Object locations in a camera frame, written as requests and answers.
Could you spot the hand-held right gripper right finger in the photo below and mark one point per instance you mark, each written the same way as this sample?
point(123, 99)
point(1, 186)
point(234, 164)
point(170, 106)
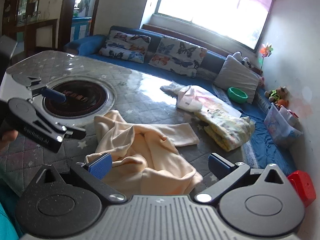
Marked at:
point(220, 166)

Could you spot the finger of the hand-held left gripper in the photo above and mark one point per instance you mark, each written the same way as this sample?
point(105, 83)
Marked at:
point(76, 133)
point(53, 94)

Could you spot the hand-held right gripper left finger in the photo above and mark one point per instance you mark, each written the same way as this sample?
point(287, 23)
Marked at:
point(100, 166)

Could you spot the cream long-sleeved top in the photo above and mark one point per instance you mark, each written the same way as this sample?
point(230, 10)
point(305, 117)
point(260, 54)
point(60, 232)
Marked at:
point(150, 155)

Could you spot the hanging clothes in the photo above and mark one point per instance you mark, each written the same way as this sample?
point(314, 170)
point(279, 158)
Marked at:
point(83, 0)

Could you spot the person's left hand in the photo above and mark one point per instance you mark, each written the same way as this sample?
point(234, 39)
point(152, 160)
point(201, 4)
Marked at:
point(7, 138)

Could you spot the black round induction cooker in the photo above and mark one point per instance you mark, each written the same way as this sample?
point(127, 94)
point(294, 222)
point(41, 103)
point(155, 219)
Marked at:
point(82, 105)

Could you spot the folded yellow floral blanket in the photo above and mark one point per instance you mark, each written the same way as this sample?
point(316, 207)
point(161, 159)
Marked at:
point(225, 130)

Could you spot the blue sofa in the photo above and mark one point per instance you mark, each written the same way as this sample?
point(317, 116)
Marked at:
point(85, 43)

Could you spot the wooden sideboard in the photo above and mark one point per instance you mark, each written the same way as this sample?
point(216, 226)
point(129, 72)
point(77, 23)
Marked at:
point(30, 35)

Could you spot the blue and white cabinet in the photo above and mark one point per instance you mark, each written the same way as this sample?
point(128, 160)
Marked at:
point(80, 28)

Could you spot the blue plastic storage bin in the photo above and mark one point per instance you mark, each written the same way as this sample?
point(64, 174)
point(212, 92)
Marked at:
point(280, 127)

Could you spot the pink and white plastic package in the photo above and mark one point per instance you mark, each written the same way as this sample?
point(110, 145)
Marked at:
point(200, 97)

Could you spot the green bowl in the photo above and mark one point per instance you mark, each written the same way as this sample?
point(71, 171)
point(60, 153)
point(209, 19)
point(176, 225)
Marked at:
point(237, 95)

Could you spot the red plastic object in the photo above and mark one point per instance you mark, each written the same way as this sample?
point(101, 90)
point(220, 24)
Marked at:
point(302, 187)

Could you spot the butterfly print cushion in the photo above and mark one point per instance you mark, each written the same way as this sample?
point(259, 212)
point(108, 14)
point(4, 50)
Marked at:
point(125, 46)
point(177, 55)

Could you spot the orange plush toy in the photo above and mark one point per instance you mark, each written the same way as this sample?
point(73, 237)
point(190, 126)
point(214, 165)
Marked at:
point(282, 103)

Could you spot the grey pillow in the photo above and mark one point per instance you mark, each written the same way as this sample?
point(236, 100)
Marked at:
point(237, 77)

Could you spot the brown teddy bear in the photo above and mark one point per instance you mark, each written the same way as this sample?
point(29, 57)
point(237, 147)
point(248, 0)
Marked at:
point(276, 93)

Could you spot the clear plastic bag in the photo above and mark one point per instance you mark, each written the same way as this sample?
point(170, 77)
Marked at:
point(170, 87)

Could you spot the person's teal clothing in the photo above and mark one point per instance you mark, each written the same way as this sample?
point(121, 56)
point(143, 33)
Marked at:
point(6, 217)

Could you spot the white plush toy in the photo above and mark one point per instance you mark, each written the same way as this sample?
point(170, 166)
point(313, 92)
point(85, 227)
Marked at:
point(241, 58)

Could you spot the colourful pinwheel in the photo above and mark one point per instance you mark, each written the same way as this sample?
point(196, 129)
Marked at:
point(266, 50)

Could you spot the window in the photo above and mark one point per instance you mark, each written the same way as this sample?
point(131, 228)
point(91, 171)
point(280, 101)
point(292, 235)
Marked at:
point(207, 2)

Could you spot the dark wooden door frame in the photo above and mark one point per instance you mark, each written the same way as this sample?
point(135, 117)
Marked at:
point(65, 17)

